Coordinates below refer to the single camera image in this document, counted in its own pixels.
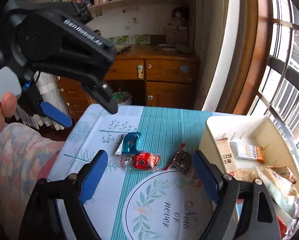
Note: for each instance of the brown soda cracker pack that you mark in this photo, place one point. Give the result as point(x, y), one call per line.
point(227, 157)

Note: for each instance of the red candy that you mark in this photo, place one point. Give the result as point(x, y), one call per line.
point(143, 161)

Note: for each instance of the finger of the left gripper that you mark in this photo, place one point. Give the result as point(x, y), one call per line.
point(32, 103)
point(103, 95)

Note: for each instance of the white plastic storage bin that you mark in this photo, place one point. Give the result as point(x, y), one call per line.
point(258, 218)

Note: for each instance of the orange oats bar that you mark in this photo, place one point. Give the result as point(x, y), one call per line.
point(248, 152)

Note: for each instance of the wooden desk with drawers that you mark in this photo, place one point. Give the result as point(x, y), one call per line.
point(155, 77)

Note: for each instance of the metal window bars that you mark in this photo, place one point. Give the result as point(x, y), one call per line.
point(278, 93)

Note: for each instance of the mountain print bread bag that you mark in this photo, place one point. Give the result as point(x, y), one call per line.
point(280, 188)

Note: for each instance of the person's left hand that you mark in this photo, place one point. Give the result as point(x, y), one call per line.
point(8, 106)

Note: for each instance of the red blue cookie roll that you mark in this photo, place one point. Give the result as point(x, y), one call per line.
point(239, 206)

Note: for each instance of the dark brownie pack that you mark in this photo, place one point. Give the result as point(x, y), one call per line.
point(182, 160)

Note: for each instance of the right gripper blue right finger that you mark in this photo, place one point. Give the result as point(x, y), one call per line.
point(217, 185)

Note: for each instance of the blue foil candy pack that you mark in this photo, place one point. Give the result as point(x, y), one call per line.
point(128, 144)

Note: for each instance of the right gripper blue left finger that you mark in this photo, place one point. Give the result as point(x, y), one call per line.
point(82, 185)

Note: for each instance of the pastel floral blanket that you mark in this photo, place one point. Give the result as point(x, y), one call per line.
point(25, 157)

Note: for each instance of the blue patterned tablecloth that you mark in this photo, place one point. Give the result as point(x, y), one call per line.
point(134, 204)

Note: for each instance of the red Lipo biscuit bag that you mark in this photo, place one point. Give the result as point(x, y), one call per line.
point(287, 211)

